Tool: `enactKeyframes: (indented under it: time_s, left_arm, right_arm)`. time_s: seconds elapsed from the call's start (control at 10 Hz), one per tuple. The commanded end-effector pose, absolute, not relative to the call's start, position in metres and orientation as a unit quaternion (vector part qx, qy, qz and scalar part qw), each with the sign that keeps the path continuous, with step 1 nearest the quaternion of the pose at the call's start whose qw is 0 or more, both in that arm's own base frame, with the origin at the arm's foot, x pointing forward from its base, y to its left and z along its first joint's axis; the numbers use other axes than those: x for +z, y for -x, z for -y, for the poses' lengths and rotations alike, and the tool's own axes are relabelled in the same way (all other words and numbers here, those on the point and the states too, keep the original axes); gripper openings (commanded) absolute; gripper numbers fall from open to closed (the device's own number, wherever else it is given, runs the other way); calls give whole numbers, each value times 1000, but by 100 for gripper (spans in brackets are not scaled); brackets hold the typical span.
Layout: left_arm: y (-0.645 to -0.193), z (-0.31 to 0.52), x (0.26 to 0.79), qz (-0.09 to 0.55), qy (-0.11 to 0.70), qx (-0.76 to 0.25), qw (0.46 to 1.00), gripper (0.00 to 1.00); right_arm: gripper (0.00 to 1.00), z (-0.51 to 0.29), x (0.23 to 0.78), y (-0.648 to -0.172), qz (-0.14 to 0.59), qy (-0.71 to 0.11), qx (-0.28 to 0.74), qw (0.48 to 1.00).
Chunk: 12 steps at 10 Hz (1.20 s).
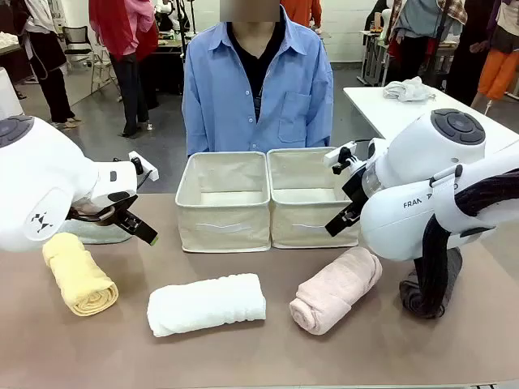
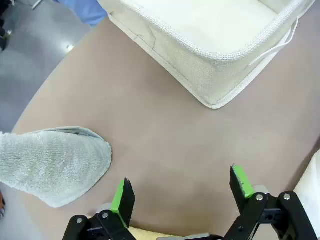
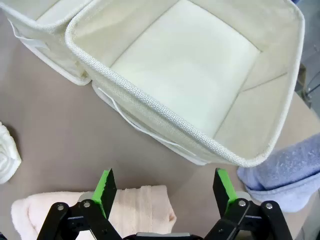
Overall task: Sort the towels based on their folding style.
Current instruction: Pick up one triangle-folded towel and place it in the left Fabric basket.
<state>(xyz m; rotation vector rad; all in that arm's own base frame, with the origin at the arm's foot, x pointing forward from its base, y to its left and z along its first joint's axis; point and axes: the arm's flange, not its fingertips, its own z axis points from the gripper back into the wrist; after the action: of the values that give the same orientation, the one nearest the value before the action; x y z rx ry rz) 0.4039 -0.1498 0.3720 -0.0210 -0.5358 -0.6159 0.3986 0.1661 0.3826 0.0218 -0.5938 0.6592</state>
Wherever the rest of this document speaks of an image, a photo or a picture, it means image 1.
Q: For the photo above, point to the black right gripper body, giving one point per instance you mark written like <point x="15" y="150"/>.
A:
<point x="357" y="188"/>

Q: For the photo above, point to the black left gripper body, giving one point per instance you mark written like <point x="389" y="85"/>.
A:
<point x="121" y="216"/>

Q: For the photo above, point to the teal towel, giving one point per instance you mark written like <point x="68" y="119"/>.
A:
<point x="97" y="236"/>

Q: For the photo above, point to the pink towel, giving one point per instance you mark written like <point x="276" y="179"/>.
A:
<point x="336" y="287"/>

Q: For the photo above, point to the yellow towel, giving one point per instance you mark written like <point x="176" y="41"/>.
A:
<point x="77" y="275"/>

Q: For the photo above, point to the white towel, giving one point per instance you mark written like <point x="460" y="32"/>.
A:
<point x="207" y="304"/>

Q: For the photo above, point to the blue grey towel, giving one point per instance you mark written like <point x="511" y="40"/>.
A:
<point x="408" y="296"/>

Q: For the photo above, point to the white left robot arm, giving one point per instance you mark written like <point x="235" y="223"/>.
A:
<point x="40" y="182"/>

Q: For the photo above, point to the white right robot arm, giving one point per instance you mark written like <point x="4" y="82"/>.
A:
<point x="425" y="154"/>

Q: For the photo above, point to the metal folding stool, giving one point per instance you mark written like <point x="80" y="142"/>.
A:
<point x="101" y="67"/>

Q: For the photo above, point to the beige fabric storage bin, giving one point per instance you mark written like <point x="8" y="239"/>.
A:
<point x="223" y="235"/>
<point x="300" y="235"/>

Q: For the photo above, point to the white table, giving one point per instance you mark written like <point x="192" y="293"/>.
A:
<point x="365" y="106"/>

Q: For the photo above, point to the crumpled white cloth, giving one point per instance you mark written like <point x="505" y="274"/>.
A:
<point x="407" y="90"/>

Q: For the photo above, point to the dark background desk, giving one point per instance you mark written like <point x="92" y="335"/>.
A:
<point x="166" y="69"/>

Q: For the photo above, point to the person in blue shirt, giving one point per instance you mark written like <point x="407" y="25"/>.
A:
<point x="227" y="101"/>

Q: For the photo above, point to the person in black outfit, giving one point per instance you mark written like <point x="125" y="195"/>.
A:
<point x="466" y="52"/>

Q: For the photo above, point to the person in black clothes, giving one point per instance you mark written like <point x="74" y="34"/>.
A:
<point x="48" y="52"/>

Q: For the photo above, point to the mannequin with orange trousers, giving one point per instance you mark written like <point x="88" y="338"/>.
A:
<point x="496" y="73"/>

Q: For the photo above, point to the black office chair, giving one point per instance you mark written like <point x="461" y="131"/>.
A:
<point x="77" y="38"/>

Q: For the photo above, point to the person in orange top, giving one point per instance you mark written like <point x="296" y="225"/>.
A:
<point x="302" y="10"/>

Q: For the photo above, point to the person in red top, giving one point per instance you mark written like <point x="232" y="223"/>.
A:
<point x="117" y="28"/>

